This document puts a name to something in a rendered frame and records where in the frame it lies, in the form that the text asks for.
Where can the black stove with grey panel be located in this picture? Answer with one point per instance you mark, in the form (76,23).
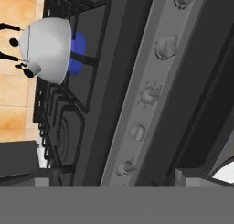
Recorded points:
(100,112)

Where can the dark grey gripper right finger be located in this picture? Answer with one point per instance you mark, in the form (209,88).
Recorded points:
(195,177)

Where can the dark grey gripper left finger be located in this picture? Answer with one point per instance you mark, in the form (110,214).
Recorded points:
(16,159)

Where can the blue burner flame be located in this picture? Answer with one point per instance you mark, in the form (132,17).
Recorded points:
(78,43)

